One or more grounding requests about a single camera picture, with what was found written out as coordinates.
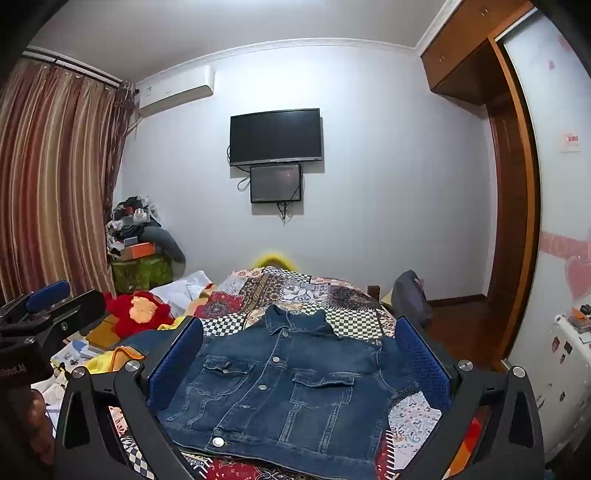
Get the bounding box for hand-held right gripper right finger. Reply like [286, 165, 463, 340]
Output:
[394, 316, 546, 480]

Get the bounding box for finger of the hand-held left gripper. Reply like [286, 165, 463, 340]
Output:
[0, 280, 73, 324]
[39, 289, 107, 352]

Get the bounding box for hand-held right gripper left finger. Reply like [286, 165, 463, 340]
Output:
[54, 318, 206, 480]

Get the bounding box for blue denim jacket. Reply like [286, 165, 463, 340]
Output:
[113, 304, 420, 480]

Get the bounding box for pile of clothes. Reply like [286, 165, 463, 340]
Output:
[105, 196, 163, 252]

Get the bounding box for person's left hand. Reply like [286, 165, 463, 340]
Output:
[28, 389, 59, 466]

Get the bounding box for brown cardboard box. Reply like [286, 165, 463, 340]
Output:
[85, 314, 124, 350]

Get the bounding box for printed papers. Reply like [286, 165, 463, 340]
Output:
[50, 338, 103, 371]

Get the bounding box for red plush toy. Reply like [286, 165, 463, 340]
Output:
[102, 290, 176, 342]

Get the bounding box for yellow cloth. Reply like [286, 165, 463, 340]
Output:
[85, 344, 147, 376]

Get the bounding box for grey backpack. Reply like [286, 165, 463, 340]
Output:
[391, 270, 433, 331]

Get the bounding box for green storage box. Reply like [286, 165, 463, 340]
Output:
[111, 254, 173, 295]

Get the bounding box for white cloth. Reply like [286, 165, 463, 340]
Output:
[150, 270, 219, 320]

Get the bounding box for patchwork printed blanket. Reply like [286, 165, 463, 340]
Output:
[104, 267, 492, 480]

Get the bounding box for orange box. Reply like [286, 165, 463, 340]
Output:
[118, 241, 156, 262]

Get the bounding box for red striped curtain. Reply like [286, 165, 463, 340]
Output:
[0, 56, 140, 303]

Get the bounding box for white appliance with stickers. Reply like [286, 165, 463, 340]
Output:
[505, 313, 591, 464]

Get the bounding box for yellow headboard top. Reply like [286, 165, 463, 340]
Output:
[252, 252, 299, 274]

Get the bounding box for white air conditioner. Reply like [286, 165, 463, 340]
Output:
[135, 65, 216, 119]

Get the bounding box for wooden overhead cabinet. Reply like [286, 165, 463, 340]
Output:
[420, 0, 537, 108]

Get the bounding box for small black wall monitor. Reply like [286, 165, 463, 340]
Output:
[249, 164, 303, 205]

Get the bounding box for curtain rail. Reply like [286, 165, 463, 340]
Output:
[21, 45, 124, 88]

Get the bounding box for black wall television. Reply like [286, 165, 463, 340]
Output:
[229, 108, 323, 167]

